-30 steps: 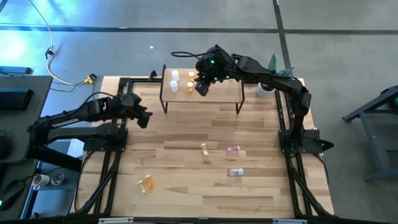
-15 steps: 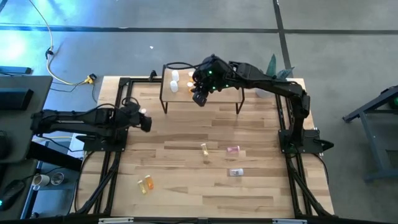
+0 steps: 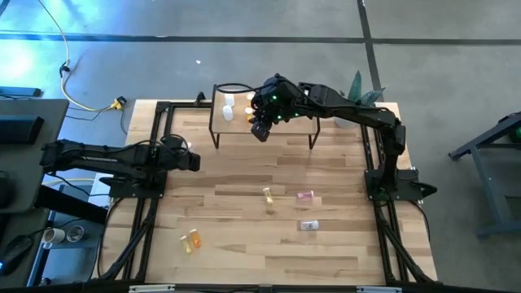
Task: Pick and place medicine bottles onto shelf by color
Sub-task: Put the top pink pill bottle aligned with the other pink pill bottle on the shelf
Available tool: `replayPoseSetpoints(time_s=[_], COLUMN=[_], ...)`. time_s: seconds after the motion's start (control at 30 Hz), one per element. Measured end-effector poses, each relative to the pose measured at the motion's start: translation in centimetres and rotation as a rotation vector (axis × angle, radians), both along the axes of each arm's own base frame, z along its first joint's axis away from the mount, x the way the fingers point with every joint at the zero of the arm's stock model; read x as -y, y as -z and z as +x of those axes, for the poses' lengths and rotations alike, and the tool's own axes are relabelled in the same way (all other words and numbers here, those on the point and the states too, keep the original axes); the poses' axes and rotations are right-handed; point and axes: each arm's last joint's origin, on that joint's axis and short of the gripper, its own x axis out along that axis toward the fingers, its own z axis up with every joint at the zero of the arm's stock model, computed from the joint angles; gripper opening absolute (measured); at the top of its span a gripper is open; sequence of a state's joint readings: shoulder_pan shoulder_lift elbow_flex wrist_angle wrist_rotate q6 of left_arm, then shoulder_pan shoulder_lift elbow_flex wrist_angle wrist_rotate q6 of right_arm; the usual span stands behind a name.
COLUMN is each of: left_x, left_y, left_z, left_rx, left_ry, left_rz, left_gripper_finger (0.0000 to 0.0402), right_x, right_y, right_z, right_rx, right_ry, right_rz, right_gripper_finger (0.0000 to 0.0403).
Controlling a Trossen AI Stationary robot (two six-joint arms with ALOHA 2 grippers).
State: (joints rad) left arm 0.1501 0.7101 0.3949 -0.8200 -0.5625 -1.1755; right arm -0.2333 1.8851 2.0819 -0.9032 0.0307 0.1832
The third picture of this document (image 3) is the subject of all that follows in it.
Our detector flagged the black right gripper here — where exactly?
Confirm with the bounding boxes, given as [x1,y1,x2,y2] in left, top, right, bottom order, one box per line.
[255,74,304,123]

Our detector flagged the wooden shelf black metal legs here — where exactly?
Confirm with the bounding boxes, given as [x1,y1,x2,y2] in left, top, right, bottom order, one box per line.
[208,83,322,151]

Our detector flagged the green plant in white pot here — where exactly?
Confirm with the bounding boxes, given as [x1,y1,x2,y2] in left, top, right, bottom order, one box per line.
[334,69,386,130]

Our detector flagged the yellow power plug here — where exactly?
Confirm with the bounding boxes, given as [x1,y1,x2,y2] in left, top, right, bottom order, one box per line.
[108,95,128,112]

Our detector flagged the black metal beam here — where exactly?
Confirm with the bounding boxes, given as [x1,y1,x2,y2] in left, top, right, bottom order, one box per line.
[34,185,109,225]

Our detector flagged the black desk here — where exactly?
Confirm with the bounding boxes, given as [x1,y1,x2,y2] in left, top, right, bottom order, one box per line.
[0,98,70,215]

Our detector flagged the white cup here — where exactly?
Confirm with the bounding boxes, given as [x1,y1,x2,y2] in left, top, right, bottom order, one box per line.
[42,227,66,249]

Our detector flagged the black rectangular device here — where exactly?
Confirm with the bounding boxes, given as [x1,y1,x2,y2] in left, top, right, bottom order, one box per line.
[0,115,45,146]

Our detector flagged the black flat bar device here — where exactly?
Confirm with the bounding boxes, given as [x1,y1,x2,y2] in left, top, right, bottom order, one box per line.
[0,85,43,98]

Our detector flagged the black computer mouse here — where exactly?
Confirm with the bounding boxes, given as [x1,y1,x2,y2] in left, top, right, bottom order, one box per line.
[0,234,34,276]

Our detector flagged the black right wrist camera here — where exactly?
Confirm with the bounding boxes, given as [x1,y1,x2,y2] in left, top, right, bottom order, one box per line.
[251,120,273,143]

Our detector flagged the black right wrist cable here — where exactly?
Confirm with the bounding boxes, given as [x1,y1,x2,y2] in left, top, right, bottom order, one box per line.
[214,82,268,95]

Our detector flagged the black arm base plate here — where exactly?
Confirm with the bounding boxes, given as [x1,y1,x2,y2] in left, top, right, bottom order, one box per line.
[363,166,439,203]
[99,173,169,199]

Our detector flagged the silver metal bracket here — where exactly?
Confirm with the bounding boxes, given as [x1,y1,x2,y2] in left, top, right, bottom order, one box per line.
[356,286,403,293]
[129,283,176,293]

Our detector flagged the yellow power cable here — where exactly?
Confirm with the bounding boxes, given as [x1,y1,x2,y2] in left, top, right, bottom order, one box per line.
[37,0,117,113]

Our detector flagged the black aluminium rig frame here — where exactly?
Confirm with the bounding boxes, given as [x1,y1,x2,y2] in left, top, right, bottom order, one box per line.
[91,97,439,293]

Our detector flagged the blue frame workbench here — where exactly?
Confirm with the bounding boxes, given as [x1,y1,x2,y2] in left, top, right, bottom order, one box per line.
[449,112,521,239]

